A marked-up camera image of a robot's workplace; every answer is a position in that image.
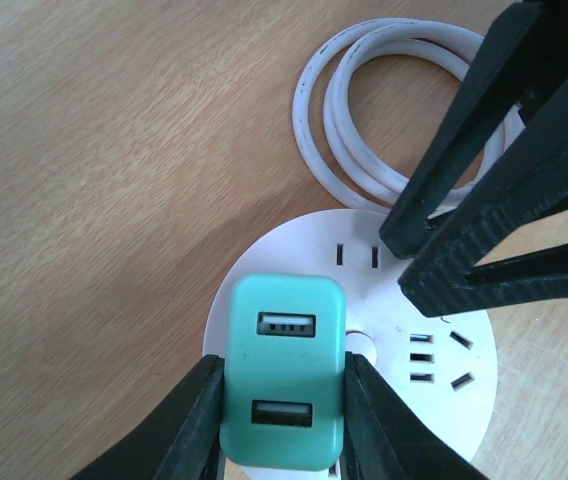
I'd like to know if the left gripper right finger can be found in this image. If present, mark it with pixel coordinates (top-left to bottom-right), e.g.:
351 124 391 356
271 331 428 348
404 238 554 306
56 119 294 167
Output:
341 352 486 480

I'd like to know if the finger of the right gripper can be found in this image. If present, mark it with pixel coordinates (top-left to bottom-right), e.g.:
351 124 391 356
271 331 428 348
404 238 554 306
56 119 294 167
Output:
398 79 568 317
380 1 568 259

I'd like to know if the green plug adapter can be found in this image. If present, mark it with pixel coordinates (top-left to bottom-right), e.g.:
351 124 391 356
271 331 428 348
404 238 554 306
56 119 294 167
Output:
220 274 346 471

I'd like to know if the coiled white power cord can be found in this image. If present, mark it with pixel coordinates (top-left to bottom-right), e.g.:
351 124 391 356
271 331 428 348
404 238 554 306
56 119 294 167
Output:
291 17 525 211

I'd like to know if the round white socket base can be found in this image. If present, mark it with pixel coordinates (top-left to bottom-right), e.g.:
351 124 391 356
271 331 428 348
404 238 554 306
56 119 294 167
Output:
203 209 497 479

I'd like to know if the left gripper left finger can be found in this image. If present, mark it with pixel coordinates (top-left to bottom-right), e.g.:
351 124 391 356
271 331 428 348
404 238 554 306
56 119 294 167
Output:
73 355 225 480

